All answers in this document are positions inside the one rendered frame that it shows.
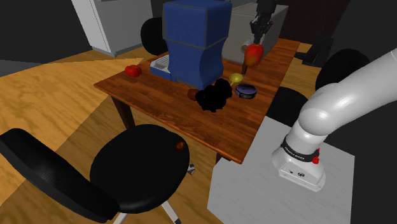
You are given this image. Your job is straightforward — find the red yellow mango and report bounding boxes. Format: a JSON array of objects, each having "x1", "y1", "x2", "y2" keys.
[{"x1": 244, "y1": 43, "x2": 265, "y2": 67}]

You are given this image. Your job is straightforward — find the grey box appliance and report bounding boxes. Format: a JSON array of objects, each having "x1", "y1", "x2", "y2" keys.
[{"x1": 221, "y1": 3, "x2": 289, "y2": 65}]

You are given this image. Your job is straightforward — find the blue coffee machine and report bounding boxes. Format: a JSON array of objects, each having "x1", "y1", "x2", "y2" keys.
[{"x1": 150, "y1": 0, "x2": 233, "y2": 91}]

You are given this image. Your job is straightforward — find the dark blue round tin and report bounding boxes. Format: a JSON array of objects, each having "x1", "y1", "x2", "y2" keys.
[{"x1": 234, "y1": 83, "x2": 258, "y2": 101}]

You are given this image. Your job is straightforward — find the black fuzzy lump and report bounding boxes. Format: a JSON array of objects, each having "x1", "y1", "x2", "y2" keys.
[{"x1": 195, "y1": 78, "x2": 233, "y2": 113}]

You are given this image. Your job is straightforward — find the brown wooden table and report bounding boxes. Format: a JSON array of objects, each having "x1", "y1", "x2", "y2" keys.
[{"x1": 94, "y1": 38, "x2": 301, "y2": 165}]

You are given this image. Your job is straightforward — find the white cabinet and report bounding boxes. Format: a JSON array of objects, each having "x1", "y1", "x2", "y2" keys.
[{"x1": 71, "y1": 0, "x2": 153, "y2": 59}]

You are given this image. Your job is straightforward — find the red tomato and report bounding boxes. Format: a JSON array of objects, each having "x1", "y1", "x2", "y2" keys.
[{"x1": 125, "y1": 64, "x2": 143, "y2": 78}]

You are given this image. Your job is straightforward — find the grey robot stand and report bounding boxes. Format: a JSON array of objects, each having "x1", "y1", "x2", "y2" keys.
[{"x1": 207, "y1": 116, "x2": 356, "y2": 224}]

